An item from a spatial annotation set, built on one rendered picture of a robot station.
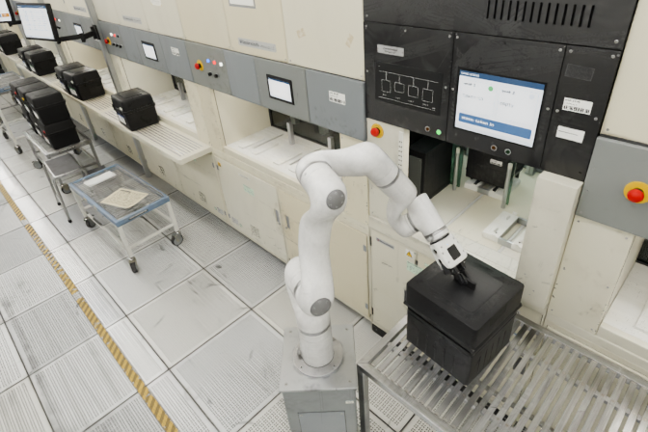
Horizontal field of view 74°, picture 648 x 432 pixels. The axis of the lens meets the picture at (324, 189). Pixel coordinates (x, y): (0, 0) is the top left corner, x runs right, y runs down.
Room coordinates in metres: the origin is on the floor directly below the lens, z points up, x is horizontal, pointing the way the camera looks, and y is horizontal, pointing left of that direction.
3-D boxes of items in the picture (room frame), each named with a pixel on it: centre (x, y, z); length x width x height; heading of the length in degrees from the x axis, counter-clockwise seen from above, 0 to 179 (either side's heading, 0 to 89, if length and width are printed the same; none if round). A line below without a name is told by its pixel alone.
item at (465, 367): (1.05, -0.45, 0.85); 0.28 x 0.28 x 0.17; 37
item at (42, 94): (3.98, 2.53, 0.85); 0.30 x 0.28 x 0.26; 41
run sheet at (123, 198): (2.81, 1.52, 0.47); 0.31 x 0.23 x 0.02; 64
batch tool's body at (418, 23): (1.70, -0.82, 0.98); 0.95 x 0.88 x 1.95; 132
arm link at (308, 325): (1.07, 0.09, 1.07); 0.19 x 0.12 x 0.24; 20
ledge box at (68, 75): (4.33, 2.31, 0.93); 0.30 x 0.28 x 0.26; 45
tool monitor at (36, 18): (3.72, 1.97, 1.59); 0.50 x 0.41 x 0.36; 132
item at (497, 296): (1.05, -0.45, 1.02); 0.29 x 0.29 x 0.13; 37
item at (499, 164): (1.91, -0.90, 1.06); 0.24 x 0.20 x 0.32; 42
